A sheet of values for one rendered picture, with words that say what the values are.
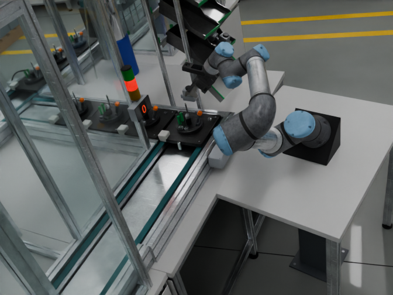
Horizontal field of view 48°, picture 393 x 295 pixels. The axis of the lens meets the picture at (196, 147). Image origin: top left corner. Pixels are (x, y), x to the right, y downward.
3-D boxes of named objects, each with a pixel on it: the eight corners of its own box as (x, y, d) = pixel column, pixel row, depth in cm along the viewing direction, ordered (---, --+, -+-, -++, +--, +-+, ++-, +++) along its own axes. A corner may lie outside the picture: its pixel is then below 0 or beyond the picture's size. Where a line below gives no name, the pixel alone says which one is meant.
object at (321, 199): (410, 113, 222) (410, 109, 220) (339, 243, 171) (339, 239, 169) (283, 89, 260) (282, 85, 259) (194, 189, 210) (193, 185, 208)
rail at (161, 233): (237, 127, 235) (234, 110, 228) (157, 262, 177) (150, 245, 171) (228, 126, 238) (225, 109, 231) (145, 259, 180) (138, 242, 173)
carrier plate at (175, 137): (221, 118, 229) (220, 115, 228) (202, 147, 213) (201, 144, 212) (180, 113, 240) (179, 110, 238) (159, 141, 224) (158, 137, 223)
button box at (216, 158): (238, 141, 220) (237, 131, 216) (222, 169, 206) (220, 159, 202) (226, 139, 223) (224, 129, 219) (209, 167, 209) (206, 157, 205)
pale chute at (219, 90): (233, 89, 241) (237, 85, 237) (220, 102, 234) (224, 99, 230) (196, 52, 240) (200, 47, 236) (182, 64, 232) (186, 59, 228)
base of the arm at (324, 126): (334, 117, 201) (327, 113, 193) (327, 150, 201) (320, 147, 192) (302, 113, 209) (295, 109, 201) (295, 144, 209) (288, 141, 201)
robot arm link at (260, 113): (271, 107, 145) (257, 35, 182) (243, 124, 150) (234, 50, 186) (289, 129, 151) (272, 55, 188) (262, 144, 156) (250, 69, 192)
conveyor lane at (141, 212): (223, 131, 235) (220, 116, 229) (144, 259, 180) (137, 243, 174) (176, 125, 247) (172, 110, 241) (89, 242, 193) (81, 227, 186)
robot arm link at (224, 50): (224, 55, 185) (216, 39, 188) (211, 71, 193) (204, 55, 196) (238, 55, 189) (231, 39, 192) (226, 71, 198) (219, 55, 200)
